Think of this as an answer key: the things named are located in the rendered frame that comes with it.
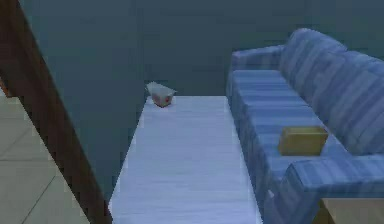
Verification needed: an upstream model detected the blue striped sofa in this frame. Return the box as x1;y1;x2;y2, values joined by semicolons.
225;27;384;224

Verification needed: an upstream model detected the white and red carton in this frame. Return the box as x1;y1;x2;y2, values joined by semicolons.
145;81;178;109

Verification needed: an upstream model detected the white long table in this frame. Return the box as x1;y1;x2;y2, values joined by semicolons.
108;95;264;224

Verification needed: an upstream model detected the yellow open box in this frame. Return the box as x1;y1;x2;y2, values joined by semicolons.
278;125;329;157

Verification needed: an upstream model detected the dark brown door frame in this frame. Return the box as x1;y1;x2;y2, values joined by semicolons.
0;0;114;224

